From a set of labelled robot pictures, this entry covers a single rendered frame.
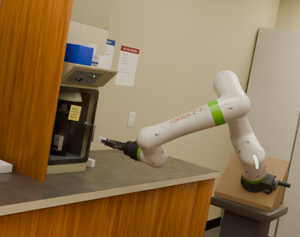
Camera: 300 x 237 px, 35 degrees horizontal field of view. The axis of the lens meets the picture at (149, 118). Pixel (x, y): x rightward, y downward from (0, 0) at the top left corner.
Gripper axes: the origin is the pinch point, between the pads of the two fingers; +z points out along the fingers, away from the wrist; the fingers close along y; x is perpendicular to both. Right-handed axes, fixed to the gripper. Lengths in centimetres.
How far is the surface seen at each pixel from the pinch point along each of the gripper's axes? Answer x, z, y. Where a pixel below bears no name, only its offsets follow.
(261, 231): 32, -73, -52
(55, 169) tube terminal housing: 17.8, 13.4, 17.0
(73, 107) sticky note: -14.2, 12.0, 13.5
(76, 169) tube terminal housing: 18.6, 13.5, 1.9
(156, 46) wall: -61, 56, -108
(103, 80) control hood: -30.7, 6.8, 0.4
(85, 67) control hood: -35.3, 1.8, 19.9
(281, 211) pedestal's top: 21, -79, -60
